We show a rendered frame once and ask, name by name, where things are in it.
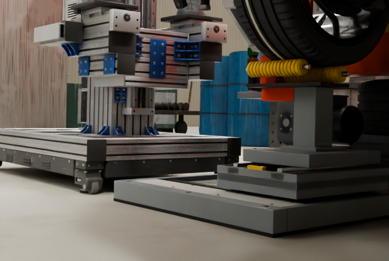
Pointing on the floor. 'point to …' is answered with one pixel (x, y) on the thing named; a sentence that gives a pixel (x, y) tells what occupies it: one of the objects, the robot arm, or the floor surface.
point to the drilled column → (274, 127)
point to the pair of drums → (233, 104)
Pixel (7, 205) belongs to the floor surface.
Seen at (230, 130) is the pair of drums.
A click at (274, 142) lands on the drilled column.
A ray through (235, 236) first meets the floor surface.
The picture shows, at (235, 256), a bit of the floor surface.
